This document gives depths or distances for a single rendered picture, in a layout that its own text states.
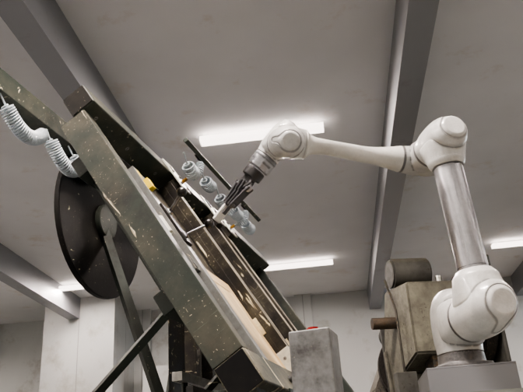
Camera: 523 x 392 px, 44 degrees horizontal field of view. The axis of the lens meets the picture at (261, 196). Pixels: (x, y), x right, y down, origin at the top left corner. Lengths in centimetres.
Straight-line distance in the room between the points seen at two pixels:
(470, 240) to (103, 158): 127
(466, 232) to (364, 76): 369
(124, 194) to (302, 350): 82
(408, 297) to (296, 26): 316
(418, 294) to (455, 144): 472
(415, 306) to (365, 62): 263
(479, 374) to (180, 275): 98
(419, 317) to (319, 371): 507
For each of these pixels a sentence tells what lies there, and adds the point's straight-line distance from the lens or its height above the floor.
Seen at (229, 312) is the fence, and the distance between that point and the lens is 222.
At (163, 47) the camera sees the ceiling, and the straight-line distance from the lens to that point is 525.
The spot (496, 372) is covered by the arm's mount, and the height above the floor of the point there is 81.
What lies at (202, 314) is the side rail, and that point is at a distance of 197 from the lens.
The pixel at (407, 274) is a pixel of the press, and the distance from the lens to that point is 749.
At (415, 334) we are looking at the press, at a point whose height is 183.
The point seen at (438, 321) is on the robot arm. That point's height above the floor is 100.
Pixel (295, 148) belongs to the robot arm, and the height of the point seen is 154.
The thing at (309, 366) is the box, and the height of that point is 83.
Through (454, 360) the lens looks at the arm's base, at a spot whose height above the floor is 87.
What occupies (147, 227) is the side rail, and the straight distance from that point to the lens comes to 214.
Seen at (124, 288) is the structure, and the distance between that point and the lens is 329.
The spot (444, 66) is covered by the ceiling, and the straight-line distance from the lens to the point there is 587.
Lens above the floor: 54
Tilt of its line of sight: 24 degrees up
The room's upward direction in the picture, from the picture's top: 4 degrees counter-clockwise
